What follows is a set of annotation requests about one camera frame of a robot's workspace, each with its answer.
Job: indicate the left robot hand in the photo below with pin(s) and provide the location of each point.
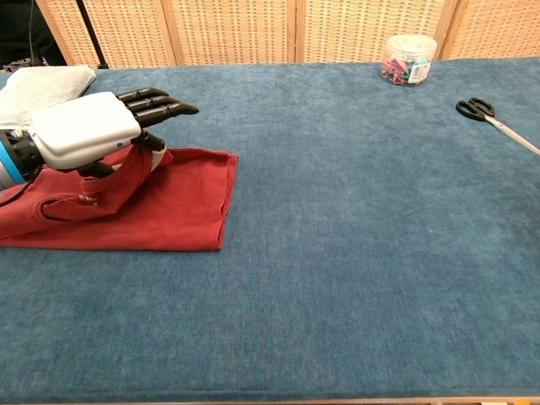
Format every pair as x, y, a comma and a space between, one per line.
84, 131

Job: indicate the red t-shirt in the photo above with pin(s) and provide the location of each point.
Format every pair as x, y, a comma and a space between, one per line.
169, 211

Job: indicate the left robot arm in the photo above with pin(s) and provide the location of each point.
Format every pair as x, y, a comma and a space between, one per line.
12, 164

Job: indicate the white frosted zip bag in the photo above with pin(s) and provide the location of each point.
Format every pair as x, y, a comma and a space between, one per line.
50, 82

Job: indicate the woven wooden folding screen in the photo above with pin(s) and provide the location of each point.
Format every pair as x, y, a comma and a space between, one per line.
232, 29

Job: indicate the blue table cover cloth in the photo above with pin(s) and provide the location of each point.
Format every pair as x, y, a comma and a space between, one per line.
337, 253

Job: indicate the clear jar of binder clips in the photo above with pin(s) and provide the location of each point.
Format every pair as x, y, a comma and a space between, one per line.
408, 59

